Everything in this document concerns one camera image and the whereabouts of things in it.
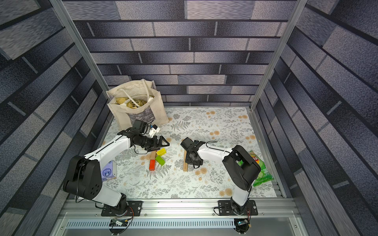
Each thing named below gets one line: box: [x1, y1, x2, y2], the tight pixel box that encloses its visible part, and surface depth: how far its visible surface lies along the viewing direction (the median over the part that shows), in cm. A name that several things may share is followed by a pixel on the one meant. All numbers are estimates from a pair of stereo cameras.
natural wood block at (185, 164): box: [183, 149, 188, 172], surface depth 89 cm
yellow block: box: [156, 147, 167, 156], surface depth 94 cm
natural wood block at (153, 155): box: [150, 150, 157, 160], surface depth 92 cm
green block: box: [155, 155, 166, 167], surface depth 92 cm
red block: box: [149, 159, 157, 172], surface depth 89 cm
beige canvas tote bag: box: [105, 78, 170, 131], surface depth 94 cm
